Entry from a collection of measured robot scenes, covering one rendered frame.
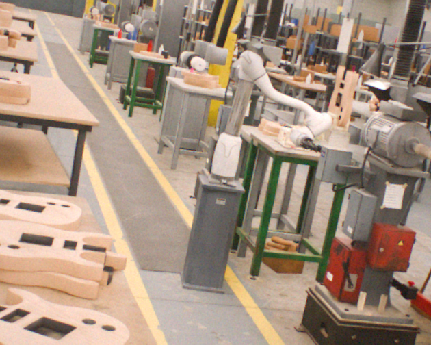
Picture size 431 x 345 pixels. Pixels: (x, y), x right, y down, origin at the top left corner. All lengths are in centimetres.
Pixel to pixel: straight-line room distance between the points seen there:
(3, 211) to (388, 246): 233
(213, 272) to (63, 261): 288
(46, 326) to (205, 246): 311
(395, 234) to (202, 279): 137
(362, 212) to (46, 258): 252
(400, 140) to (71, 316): 274
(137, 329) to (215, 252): 298
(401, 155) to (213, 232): 134
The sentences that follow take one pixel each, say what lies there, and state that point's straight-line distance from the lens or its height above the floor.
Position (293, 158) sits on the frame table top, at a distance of 548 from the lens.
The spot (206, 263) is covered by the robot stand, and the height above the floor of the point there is 18.
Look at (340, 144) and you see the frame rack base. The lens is 569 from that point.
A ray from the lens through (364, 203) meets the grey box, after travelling 456.
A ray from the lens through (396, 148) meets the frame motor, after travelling 450.
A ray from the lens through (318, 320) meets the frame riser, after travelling 482.
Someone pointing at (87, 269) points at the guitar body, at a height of 98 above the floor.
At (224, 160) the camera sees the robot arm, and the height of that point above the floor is 86.
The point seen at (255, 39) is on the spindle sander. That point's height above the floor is 156.
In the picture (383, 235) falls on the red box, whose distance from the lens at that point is 450.
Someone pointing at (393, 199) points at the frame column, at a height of 93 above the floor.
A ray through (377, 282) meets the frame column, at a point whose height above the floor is 44.
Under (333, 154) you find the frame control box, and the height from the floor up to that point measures 109.
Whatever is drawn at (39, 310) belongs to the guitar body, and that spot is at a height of 94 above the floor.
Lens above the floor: 178
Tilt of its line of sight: 11 degrees down
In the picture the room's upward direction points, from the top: 11 degrees clockwise
